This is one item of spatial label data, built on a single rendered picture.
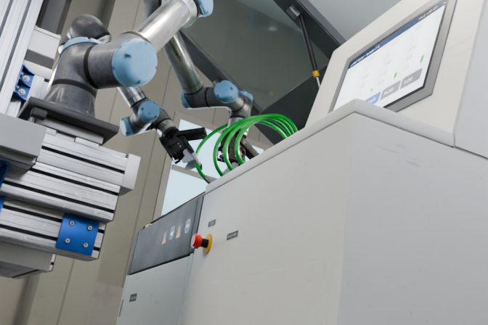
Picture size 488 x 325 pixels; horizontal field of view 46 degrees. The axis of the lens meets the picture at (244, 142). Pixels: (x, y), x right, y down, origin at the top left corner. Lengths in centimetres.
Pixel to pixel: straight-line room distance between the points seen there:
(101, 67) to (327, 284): 83
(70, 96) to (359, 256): 87
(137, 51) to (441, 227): 84
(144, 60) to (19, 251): 56
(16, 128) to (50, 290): 204
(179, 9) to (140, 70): 31
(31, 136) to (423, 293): 85
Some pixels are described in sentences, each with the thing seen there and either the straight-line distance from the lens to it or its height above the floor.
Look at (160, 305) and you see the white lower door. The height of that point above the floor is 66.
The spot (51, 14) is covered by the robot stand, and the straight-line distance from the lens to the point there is 190.
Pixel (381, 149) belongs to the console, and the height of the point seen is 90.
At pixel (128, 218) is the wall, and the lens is 376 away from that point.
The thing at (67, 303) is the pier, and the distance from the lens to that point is 332.
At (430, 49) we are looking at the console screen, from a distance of 140.
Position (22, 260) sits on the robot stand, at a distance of 154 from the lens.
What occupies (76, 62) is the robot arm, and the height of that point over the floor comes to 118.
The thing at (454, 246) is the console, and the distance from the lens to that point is 107.
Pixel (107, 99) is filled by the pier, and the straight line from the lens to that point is 358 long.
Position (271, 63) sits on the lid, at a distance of 226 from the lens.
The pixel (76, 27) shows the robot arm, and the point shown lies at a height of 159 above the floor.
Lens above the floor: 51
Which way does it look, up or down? 22 degrees up
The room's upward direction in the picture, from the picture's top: 9 degrees clockwise
